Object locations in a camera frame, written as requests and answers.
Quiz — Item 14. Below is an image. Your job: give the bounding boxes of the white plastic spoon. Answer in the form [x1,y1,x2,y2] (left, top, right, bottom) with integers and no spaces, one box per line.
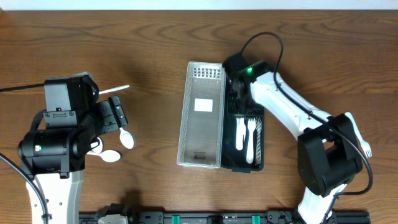
[98,85,130,95]
[236,118,246,151]
[87,150,121,162]
[90,137,103,154]
[119,128,134,149]

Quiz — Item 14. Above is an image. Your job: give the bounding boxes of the white plastic fork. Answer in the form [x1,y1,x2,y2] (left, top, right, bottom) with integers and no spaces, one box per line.
[345,111,373,159]
[246,118,256,164]

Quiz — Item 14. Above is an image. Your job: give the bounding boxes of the black plastic mesh basket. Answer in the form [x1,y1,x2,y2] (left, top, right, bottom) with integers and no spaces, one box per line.
[221,79,265,173]

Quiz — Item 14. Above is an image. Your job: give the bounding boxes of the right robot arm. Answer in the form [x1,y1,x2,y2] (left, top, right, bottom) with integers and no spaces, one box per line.
[222,53,367,223]

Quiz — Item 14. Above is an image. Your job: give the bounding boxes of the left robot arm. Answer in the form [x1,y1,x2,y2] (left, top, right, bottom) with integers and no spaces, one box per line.
[18,72,128,223]

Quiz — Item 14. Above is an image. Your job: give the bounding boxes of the white label in basket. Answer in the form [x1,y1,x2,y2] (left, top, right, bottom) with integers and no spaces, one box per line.
[194,98,213,113]

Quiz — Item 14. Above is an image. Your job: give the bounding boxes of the clear plastic mesh basket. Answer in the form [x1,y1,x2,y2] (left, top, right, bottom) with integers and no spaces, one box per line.
[177,62,226,169]

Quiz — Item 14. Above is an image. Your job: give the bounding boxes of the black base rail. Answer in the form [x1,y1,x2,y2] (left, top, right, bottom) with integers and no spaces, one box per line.
[79,203,373,224]

